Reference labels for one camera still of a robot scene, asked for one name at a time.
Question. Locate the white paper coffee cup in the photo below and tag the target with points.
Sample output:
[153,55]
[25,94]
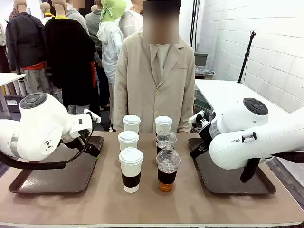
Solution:
[128,141]
[163,123]
[131,166]
[131,122]

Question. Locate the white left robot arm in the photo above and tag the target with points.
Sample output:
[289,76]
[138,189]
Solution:
[35,128]

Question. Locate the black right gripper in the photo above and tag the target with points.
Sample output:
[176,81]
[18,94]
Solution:
[205,136]

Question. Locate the mannequin in dark grey jacket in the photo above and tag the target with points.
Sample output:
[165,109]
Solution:
[23,40]

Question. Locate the black camera tripod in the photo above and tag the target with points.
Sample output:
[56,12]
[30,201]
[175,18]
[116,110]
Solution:
[247,54]

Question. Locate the mannequin with yellow collar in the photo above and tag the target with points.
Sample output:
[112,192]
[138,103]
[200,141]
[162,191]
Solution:
[46,20]

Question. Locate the clear plastic iced coffee cup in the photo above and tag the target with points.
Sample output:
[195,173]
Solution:
[167,175]
[166,139]

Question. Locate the person's right forearm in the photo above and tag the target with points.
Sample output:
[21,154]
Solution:
[118,111]

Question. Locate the dark green storage crate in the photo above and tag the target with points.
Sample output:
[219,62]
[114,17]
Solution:
[202,104]

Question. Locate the mannequin in black robe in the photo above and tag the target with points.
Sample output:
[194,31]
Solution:
[69,59]

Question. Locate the small white side table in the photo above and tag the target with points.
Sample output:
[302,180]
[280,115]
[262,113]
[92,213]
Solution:
[9,78]

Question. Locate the clear plastic packaging pile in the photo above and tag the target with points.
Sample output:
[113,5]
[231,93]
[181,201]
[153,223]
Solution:
[204,72]

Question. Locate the black box with label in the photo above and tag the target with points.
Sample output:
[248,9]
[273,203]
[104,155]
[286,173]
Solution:
[13,107]

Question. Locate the large white side table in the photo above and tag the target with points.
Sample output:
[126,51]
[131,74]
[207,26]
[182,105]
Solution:
[225,92]

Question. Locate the black light stand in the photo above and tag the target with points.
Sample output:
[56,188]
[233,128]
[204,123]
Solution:
[194,23]

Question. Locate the dark brown serving tray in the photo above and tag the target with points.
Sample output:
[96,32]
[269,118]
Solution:
[54,180]
[225,183]

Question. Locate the person's left forearm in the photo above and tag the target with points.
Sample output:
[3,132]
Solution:
[188,111]

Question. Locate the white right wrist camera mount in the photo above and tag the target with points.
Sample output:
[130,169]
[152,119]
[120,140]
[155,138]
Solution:
[196,117]

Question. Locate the mannequin in white shirt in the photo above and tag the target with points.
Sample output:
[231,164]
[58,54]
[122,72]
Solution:
[130,22]

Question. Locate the lime green sun hat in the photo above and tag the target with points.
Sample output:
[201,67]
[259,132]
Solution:
[114,9]

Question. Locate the grey plastic bin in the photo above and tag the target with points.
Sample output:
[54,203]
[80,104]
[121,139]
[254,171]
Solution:
[201,59]

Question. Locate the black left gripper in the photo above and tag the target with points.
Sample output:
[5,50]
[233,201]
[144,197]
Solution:
[78,142]

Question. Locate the background person in grey hoodie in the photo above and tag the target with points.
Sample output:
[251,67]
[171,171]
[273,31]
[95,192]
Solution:
[76,16]

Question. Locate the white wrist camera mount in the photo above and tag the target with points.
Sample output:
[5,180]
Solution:
[196,117]
[92,115]

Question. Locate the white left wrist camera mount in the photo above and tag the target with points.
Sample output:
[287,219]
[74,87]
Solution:
[92,115]

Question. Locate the person in beige coat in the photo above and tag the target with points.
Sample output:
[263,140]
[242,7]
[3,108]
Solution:
[152,95]

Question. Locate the mannequin in grey-green jacket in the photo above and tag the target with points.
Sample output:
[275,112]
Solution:
[92,26]

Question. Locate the mannequin in white jacket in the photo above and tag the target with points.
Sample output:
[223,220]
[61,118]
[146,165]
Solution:
[109,42]

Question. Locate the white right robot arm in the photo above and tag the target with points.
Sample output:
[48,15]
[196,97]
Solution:
[237,147]

